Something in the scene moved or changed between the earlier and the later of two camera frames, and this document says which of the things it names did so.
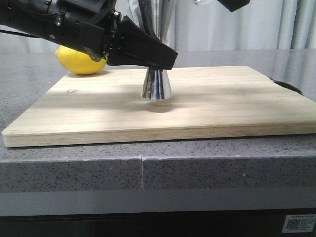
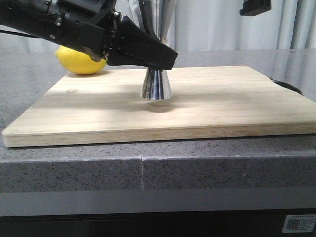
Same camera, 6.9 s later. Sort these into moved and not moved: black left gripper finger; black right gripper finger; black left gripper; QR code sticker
Moved: black right gripper finger
Not moved: QR code sticker; black left gripper; black left gripper finger
